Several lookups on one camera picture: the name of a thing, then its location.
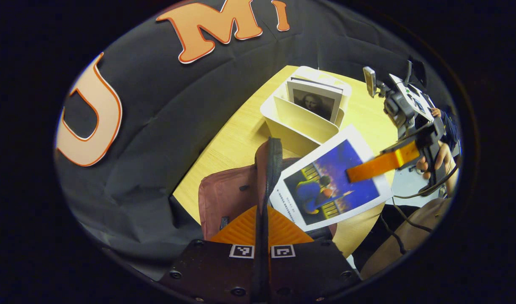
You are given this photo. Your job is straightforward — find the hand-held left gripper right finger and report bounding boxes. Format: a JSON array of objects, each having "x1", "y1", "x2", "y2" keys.
[{"x1": 264, "y1": 206, "x2": 362, "y2": 303}]

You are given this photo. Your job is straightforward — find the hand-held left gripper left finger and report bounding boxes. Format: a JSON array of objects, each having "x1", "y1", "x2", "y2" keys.
[{"x1": 159, "y1": 206, "x2": 258, "y2": 304}]

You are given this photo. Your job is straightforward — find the blue cover book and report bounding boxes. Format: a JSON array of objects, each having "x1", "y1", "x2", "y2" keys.
[{"x1": 270, "y1": 125, "x2": 394, "y2": 232}]

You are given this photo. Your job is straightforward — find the maroon schoolbag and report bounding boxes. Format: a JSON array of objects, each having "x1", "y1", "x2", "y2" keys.
[{"x1": 198, "y1": 137, "x2": 339, "y2": 245}]

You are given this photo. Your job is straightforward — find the white bookshelf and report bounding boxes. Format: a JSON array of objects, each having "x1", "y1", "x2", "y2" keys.
[{"x1": 260, "y1": 65, "x2": 353, "y2": 157}]

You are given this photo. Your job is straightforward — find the portrait cover book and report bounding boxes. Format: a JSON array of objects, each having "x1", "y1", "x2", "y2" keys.
[{"x1": 286, "y1": 77, "x2": 344, "y2": 124}]

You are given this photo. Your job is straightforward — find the white background desk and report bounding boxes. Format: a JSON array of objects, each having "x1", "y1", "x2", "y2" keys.
[{"x1": 389, "y1": 74, "x2": 436, "y2": 123}]

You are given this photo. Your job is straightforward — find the black monitor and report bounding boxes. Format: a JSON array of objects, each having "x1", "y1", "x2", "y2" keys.
[{"x1": 406, "y1": 58, "x2": 428, "y2": 86}]

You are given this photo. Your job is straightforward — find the person's tan trousers leg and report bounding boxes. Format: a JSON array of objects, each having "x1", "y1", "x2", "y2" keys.
[{"x1": 359, "y1": 196, "x2": 453, "y2": 280}]

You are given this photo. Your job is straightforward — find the black cable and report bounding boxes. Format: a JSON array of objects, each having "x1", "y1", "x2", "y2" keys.
[{"x1": 378, "y1": 158, "x2": 460, "y2": 254}]

